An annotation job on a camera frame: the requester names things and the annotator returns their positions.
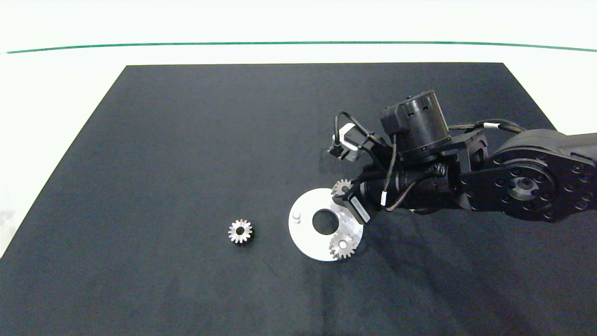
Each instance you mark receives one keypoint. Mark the small steel spur gear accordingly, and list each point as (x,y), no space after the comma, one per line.
(247,231)
(337,187)
(336,249)

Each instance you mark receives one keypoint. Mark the round white plate with pins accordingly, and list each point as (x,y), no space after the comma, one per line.
(305,238)

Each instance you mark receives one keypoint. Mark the dark mat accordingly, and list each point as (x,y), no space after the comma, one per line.
(186,140)

